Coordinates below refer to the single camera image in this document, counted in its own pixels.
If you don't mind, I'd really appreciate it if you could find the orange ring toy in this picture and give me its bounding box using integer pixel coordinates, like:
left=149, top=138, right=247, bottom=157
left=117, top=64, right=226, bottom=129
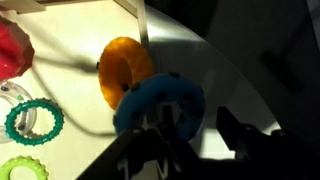
left=98, top=37, right=154, bottom=109

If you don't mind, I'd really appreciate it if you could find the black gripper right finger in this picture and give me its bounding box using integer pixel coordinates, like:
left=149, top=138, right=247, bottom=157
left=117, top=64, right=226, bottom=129
left=216, top=107, right=320, bottom=180

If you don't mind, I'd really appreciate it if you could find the wooden tray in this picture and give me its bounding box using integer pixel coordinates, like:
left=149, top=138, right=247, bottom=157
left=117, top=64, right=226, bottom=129
left=0, top=0, right=143, bottom=180

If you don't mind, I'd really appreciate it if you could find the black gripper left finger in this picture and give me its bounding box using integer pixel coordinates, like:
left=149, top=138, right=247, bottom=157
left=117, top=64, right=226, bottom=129
left=76, top=128, right=200, bottom=180

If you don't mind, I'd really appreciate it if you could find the lime green ring toy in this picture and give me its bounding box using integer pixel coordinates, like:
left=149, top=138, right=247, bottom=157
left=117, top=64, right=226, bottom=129
left=0, top=155, right=50, bottom=180

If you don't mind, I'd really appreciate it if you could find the blue dotted ring toy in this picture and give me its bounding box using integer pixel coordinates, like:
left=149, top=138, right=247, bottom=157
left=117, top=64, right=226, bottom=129
left=113, top=73, right=206, bottom=142

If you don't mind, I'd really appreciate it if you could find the dark green ring toy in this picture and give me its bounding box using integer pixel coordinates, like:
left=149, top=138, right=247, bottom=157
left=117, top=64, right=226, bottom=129
left=4, top=98, right=64, bottom=146

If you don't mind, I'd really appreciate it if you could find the clear ring toy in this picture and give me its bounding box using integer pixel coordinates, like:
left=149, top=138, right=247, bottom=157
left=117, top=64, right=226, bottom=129
left=0, top=81, right=37, bottom=144

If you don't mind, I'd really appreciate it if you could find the red ring toy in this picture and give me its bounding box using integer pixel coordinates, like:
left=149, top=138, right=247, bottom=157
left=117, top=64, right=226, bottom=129
left=0, top=17, right=35, bottom=81

